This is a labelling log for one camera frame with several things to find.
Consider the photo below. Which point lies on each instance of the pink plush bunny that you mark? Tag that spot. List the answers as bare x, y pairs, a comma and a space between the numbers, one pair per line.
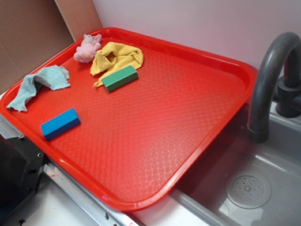
86, 52

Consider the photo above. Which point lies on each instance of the blue rectangular block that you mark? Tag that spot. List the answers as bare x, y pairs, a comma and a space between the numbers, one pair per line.
60, 124

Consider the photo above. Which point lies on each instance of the yellow cloth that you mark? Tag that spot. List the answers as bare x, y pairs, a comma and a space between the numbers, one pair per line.
114, 57

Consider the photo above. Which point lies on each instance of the red plastic tray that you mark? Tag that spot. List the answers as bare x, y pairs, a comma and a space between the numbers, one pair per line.
135, 143

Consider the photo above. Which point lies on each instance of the light blue cloth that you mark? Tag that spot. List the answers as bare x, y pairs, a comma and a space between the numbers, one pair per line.
53, 77

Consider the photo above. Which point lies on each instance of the grey plastic sink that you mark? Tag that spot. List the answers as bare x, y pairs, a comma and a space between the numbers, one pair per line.
239, 183

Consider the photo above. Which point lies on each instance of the brown cardboard panel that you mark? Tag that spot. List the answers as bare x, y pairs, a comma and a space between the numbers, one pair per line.
33, 31

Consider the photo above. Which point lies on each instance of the green rectangular block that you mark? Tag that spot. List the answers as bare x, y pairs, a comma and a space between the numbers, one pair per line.
120, 78

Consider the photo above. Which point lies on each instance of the grey toy faucet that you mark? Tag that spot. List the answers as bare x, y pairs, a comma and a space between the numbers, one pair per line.
278, 80

